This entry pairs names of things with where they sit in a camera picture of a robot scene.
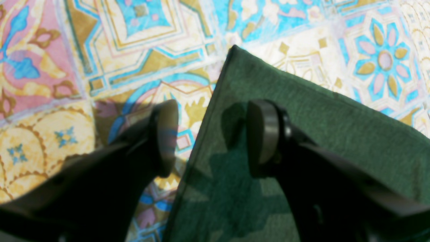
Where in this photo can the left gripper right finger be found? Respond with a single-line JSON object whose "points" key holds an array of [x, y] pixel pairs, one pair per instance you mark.
{"points": [[331, 199]]}

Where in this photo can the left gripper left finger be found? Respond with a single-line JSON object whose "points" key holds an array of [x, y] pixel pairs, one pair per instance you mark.
{"points": [[94, 198]]}

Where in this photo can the dark green long-sleeve shirt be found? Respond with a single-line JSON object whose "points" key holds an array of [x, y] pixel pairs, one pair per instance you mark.
{"points": [[218, 200]]}

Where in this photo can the colourful patterned tablecloth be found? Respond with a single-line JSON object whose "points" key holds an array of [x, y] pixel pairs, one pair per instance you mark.
{"points": [[353, 74]]}

